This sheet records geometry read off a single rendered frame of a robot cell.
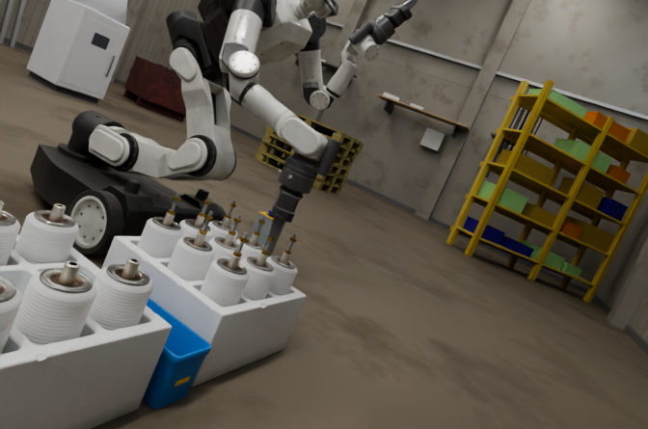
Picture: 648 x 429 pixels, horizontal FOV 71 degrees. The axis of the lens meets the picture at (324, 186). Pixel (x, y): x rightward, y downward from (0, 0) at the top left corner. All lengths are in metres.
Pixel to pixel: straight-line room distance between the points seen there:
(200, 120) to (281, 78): 10.29
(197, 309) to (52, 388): 0.37
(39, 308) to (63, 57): 4.76
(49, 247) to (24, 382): 0.32
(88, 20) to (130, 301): 4.73
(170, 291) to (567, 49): 9.77
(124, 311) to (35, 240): 0.26
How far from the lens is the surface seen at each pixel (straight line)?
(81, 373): 0.85
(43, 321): 0.81
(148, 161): 1.75
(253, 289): 1.19
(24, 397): 0.81
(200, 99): 1.63
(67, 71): 5.46
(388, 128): 10.40
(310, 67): 1.80
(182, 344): 1.09
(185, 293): 1.11
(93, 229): 1.57
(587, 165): 7.29
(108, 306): 0.88
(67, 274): 0.81
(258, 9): 1.36
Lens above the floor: 0.61
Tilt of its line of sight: 5 degrees down
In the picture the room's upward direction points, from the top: 24 degrees clockwise
